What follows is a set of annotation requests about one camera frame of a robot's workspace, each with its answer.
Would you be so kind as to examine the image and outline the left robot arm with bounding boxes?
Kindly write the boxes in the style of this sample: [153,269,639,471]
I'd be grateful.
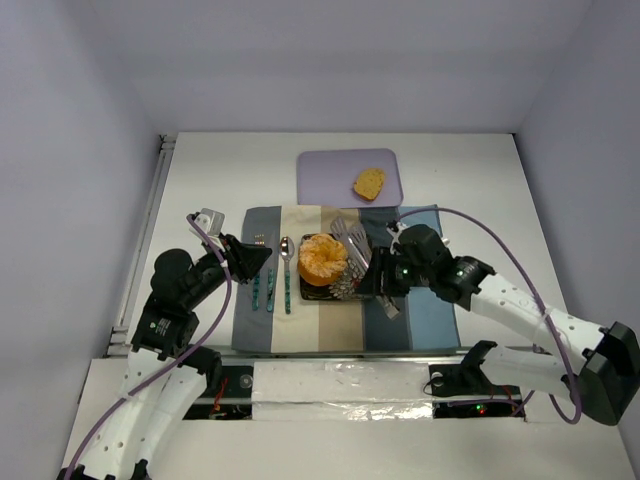
[58,235,272,479]

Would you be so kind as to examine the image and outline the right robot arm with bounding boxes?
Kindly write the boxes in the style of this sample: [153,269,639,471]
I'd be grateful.
[356,222,639,426]

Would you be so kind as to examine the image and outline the striped cloth placemat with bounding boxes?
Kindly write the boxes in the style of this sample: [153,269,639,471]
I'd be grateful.
[231,206,460,353]

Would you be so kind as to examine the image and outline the yellow bread slice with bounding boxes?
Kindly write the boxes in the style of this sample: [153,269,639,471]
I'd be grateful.
[353,168,386,202]

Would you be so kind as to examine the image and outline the knife with teal handle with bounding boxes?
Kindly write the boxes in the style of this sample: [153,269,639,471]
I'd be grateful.
[266,268,276,313]

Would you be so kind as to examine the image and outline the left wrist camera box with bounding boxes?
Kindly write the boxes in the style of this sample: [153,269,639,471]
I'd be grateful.
[190,208,225,238]

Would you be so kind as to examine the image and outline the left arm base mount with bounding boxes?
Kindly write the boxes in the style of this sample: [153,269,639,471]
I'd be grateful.
[183,365,253,420]

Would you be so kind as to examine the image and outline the black floral square plate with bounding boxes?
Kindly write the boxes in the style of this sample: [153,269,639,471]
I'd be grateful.
[299,234,364,301]

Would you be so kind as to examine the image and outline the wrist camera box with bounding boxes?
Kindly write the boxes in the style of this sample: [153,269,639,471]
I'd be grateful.
[190,208,225,238]
[386,220,408,247]

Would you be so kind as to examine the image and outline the lilac plastic tray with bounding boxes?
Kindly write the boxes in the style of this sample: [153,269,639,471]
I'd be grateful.
[296,148,404,209]

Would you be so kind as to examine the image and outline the spoon with teal handle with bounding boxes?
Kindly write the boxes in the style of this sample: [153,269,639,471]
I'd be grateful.
[279,236,295,315]

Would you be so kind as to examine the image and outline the fork with teal handle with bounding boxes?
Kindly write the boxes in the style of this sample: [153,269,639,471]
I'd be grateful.
[252,234,265,311]

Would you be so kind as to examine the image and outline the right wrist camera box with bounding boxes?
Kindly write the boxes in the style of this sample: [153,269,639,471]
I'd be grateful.
[386,220,408,247]

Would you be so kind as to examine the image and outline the orange frosted round cake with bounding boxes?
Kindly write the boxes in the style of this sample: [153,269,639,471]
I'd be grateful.
[298,233,348,287]

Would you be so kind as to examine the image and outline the aluminium rail frame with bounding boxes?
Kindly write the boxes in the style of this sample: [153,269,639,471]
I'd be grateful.
[103,134,177,358]

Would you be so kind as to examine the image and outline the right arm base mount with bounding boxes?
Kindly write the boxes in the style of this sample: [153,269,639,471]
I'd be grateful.
[423,364,525,419]

